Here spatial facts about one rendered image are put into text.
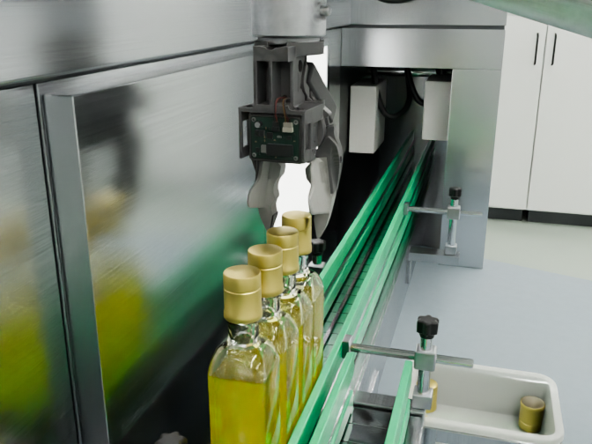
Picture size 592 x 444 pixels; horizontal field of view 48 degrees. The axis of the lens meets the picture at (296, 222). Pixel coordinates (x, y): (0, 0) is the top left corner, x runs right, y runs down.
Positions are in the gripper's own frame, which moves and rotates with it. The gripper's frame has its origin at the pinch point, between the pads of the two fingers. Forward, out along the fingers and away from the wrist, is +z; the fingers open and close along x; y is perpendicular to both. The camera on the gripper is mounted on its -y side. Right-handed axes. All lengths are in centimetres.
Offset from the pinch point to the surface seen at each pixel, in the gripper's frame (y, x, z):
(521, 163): -370, 16, 73
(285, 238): 7.1, 1.5, -0.6
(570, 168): -372, 46, 75
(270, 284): 12.6, 2.1, 2.3
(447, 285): -81, 8, 40
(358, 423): -3.5, 7.2, 27.3
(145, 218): 13.2, -11.1, -3.1
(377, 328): -30.5, 3.2, 27.7
